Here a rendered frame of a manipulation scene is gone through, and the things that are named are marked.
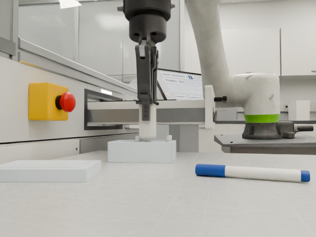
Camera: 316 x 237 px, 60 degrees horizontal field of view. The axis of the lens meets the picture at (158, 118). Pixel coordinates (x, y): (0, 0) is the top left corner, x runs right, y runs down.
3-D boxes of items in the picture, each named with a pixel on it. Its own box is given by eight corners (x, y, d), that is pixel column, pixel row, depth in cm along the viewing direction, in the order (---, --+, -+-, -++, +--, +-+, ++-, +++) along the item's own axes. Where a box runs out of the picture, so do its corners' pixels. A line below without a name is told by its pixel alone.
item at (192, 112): (209, 124, 93) (209, 106, 93) (205, 123, 68) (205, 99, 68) (100, 124, 102) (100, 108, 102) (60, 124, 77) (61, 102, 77)
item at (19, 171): (101, 170, 42) (101, 159, 42) (86, 182, 33) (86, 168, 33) (18, 170, 42) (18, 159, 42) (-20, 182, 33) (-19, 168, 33)
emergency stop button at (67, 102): (77, 112, 56) (77, 93, 56) (67, 111, 52) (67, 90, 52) (64, 113, 56) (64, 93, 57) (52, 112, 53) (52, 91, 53)
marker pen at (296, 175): (308, 181, 33) (308, 168, 33) (310, 184, 32) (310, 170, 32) (197, 174, 39) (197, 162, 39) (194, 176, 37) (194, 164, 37)
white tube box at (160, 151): (176, 157, 58) (176, 139, 58) (172, 163, 50) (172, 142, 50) (119, 157, 60) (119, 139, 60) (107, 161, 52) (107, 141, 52)
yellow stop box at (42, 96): (71, 121, 58) (72, 86, 58) (51, 120, 51) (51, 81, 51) (50, 121, 59) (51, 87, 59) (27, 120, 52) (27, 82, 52)
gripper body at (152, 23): (134, 28, 59) (134, 70, 59) (123, 11, 51) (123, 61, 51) (168, 26, 58) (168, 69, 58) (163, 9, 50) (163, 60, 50)
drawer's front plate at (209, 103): (215, 129, 94) (215, 97, 94) (212, 130, 66) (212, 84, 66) (210, 129, 94) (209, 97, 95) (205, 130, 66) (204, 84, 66)
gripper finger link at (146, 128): (154, 103, 54) (154, 103, 53) (154, 139, 53) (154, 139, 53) (139, 104, 54) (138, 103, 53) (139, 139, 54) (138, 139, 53)
